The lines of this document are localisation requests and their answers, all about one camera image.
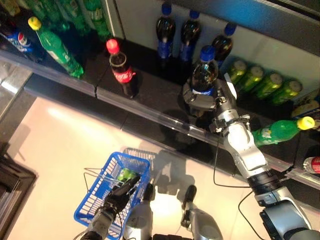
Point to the green drink can pack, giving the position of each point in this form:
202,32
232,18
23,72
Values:
127,173

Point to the Coca-Cola bottle red cap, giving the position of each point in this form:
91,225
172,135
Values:
122,72

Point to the silver left robot leg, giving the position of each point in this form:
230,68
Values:
140,220

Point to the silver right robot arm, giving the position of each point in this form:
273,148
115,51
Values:
242,145

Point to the blue plastic shopping basket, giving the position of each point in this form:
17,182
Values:
102,187

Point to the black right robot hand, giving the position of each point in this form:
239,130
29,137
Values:
225,100

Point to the black corner shelving unit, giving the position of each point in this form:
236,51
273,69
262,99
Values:
15,187

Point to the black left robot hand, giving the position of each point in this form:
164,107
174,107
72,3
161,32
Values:
120,197

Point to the Oreo box with cookie picture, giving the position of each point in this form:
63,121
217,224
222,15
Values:
305,110

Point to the Pepsi bottle with globe logo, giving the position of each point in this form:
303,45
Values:
18,41

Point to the black product shelf board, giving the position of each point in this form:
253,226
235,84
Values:
155,95

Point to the water bottle red label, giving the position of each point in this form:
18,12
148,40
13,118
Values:
313,165

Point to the yellow tea bottle green cap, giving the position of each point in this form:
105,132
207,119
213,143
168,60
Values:
10,6

